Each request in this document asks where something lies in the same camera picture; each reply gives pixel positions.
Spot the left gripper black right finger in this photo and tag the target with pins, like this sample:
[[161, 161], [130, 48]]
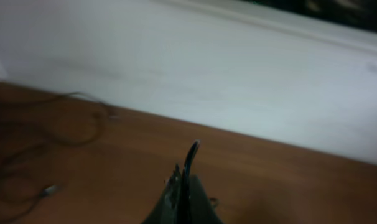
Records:
[[202, 211]]

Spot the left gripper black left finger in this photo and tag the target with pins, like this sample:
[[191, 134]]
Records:
[[166, 209]]

